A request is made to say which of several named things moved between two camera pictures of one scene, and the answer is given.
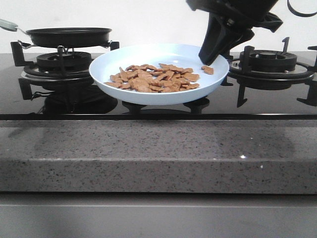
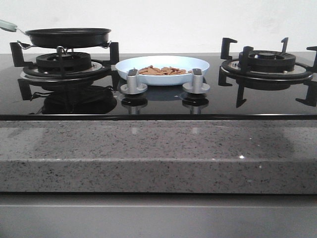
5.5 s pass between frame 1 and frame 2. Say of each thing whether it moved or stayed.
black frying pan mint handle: stayed
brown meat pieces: moved
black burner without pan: stayed
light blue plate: moved
